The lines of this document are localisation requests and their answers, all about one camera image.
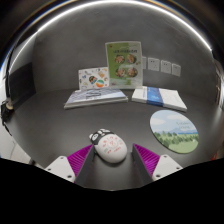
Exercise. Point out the white wall socket row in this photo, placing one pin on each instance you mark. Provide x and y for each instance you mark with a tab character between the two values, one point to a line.
165	66

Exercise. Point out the white book with blue band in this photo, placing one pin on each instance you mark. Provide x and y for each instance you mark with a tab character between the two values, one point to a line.
160	97

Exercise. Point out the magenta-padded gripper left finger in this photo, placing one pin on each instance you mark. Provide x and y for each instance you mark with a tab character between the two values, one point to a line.
60	168

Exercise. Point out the round landscape print mouse pad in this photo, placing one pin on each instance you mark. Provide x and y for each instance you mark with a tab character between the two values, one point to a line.
175	131

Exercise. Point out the white sticker card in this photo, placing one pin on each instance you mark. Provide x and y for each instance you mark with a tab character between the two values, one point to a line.
93	79

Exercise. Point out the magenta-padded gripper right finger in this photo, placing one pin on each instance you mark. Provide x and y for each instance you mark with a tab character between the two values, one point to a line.
166	166

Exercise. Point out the white panda computer mouse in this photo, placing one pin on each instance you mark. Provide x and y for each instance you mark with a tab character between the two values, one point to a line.
111	150

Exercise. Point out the green upright food poster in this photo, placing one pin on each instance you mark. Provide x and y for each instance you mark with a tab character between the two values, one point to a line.
124	63

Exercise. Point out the white ceiling light strip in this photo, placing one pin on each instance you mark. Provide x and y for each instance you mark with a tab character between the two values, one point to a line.
110	2

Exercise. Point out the grey-blue flat magazine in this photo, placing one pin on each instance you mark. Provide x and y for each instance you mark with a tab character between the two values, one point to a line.
95	97

